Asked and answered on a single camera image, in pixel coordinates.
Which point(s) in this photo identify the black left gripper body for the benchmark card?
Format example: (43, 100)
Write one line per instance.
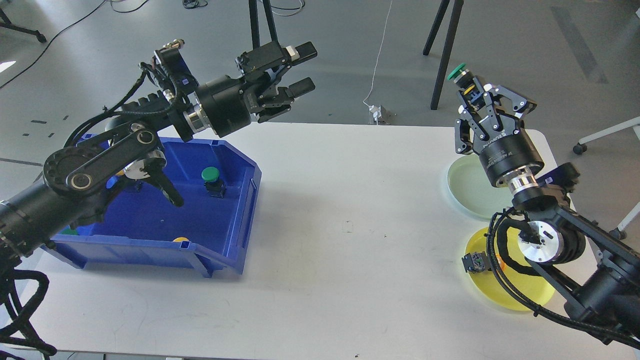
(226, 105)

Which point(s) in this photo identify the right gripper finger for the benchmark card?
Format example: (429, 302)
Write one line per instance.
(475, 123)
(505, 109)

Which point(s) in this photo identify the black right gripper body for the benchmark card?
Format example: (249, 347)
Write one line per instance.
(503, 151)

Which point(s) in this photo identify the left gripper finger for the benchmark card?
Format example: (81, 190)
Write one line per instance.
(287, 94)
(262, 68)

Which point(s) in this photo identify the green push button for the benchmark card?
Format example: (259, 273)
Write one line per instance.
(471, 90)
(213, 182)

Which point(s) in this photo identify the yellow push button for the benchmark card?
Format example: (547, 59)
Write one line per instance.
(476, 261)

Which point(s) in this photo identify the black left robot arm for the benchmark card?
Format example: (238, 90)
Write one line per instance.
(121, 146)

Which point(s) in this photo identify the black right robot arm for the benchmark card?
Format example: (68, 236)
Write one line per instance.
(540, 235)

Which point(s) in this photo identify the pale green plate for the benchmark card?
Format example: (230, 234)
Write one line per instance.
(470, 188)

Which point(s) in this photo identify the green button bin corner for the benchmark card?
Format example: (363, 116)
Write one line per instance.
(69, 231)

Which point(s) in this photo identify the blue plastic bin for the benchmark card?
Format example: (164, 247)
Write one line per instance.
(141, 224)

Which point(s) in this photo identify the black tripod legs right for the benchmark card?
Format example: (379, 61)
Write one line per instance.
(451, 32)

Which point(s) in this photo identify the white power adapter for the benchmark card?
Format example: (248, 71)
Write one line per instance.
(378, 115)

